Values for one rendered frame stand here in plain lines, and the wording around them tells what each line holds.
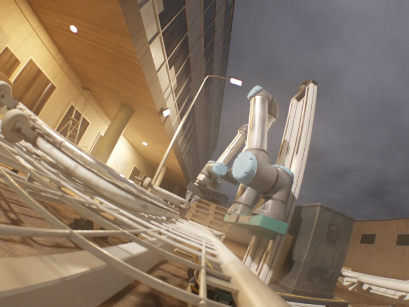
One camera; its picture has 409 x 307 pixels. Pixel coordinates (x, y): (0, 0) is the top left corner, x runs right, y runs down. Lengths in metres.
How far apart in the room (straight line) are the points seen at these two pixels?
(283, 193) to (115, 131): 7.03
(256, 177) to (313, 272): 0.65
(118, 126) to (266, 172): 7.04
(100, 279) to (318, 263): 1.16
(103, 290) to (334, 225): 1.22
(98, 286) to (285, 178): 0.97
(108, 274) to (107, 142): 7.40
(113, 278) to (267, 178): 0.84
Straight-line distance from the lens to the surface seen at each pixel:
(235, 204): 1.48
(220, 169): 1.33
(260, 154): 0.99
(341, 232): 1.35
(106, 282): 0.24
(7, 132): 0.44
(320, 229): 1.24
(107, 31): 5.15
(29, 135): 0.46
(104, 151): 7.54
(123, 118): 7.82
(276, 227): 1.00
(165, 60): 7.37
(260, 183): 0.97
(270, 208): 1.01
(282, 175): 1.06
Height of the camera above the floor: 0.53
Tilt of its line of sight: 18 degrees up
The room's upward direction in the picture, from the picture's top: 23 degrees clockwise
